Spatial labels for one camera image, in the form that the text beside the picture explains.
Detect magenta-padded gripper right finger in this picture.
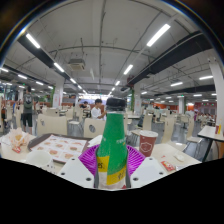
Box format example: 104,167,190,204
125,144,168,189

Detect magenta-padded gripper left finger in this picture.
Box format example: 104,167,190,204
57,143,101,190

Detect green drink bottle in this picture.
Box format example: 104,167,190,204
93,97,130,190

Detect red paper cup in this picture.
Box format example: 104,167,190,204
138,129,159,158

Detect white napkin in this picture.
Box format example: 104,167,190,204
87,134,104,148

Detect dark food tray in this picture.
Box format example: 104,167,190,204
27,133,93,164

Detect small red sauce packet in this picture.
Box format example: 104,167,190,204
160,160,177,173

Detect white dotted cup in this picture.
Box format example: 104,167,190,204
25,149,58,174

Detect person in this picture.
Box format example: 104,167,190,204
20,86,35,135
90,98,107,120

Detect beige chairs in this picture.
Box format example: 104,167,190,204
0,103,221,151

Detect crumpled food wrapper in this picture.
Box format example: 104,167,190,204
1,127,30,154

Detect beige square table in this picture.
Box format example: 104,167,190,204
197,124,224,163

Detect ceiling air conditioner unit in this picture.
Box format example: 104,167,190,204
67,58,86,72

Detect ceiling lights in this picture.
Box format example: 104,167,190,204
0,23,218,108

